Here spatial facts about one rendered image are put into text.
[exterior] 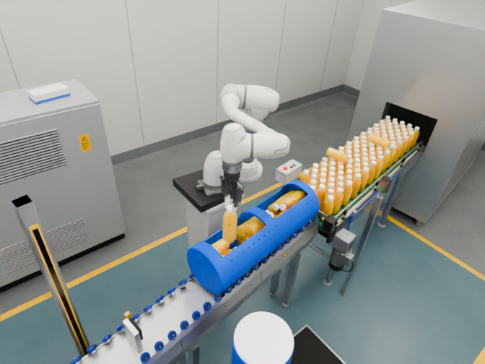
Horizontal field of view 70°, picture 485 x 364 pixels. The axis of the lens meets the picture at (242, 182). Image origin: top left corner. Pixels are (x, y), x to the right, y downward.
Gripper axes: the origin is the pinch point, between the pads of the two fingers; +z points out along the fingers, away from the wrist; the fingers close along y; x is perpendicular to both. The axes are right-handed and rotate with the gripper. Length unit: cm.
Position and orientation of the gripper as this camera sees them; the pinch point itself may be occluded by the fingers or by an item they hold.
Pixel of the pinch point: (230, 204)
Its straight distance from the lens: 166.1
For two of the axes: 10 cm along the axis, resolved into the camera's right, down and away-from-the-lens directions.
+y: 7.2, 4.4, -5.3
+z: -0.4, 8.0, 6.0
